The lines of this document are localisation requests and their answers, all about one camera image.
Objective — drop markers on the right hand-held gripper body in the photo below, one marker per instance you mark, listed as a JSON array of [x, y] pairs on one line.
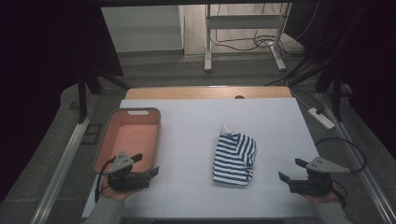
[[311, 186]]

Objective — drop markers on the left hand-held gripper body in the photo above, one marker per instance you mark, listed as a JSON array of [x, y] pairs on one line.
[[124, 182]]

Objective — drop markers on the pink plastic basket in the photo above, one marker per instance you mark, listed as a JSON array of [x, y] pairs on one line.
[[130, 140]]

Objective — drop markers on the blue white striped shirt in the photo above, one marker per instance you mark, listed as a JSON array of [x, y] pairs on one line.
[[233, 158]]

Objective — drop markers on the person's left hand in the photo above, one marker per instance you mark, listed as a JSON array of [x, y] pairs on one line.
[[113, 194]]

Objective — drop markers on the person's right hand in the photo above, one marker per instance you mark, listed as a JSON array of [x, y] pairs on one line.
[[327, 199]]

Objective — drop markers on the white power strip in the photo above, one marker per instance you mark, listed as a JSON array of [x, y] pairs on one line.
[[321, 118]]

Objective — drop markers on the black stand legs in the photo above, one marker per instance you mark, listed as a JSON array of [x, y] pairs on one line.
[[336, 93], [82, 99]]

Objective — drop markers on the dark curtain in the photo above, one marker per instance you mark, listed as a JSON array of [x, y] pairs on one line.
[[367, 62], [46, 62]]

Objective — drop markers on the metal floor rail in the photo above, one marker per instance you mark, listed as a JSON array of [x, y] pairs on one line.
[[59, 168], [367, 174]]

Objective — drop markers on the white metal stand frame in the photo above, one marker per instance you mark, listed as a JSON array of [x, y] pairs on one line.
[[246, 21]]

